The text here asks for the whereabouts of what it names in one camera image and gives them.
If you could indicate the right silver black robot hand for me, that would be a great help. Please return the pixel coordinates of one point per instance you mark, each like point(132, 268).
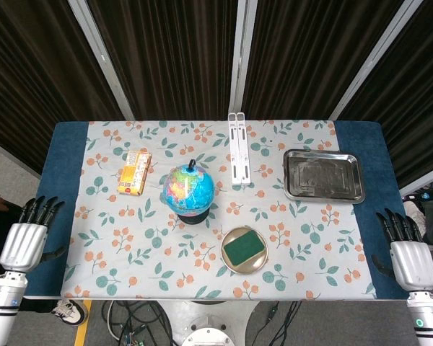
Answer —
point(413, 263)

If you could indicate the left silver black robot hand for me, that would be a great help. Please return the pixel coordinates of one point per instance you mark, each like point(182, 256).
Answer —
point(23, 245)

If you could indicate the blue globe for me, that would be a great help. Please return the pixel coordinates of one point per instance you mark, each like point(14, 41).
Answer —
point(189, 189)

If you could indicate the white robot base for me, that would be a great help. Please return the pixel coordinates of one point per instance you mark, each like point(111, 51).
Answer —
point(205, 319)

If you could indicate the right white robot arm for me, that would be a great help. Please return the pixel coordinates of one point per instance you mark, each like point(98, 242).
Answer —
point(429, 320)

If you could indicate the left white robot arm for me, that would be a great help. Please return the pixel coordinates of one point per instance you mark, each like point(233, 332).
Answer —
point(1, 310)

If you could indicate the person in dark clothes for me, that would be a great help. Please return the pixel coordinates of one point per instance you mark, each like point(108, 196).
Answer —
point(0, 216)

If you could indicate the white black sneaker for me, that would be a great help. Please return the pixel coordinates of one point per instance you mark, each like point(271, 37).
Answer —
point(70, 311)

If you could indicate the blue table mat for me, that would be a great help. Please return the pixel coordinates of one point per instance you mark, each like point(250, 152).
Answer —
point(63, 162)

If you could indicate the yellow floor tape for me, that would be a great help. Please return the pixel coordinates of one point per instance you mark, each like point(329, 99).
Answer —
point(83, 324)

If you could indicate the floral tablecloth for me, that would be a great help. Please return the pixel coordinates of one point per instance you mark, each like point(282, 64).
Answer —
point(130, 234)

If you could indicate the rectangular steel tray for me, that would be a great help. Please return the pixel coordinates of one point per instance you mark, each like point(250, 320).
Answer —
point(323, 176)

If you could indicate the yellow snack box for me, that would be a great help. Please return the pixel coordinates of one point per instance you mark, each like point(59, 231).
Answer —
point(134, 173)

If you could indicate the dark brown curtain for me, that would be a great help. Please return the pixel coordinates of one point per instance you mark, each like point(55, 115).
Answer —
point(418, 108)
point(303, 54)
point(166, 54)
point(32, 72)

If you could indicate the round metal plate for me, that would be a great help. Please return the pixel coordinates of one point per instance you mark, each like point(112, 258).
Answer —
point(247, 268)

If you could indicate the green yellow sponge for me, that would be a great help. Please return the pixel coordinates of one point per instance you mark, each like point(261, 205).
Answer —
point(243, 248)

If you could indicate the white folding laptop stand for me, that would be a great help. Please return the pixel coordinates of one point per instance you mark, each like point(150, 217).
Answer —
point(239, 155)

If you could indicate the grey partition post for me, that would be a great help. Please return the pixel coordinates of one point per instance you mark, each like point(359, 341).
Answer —
point(101, 57)
point(424, 184)
point(242, 54)
point(371, 61)

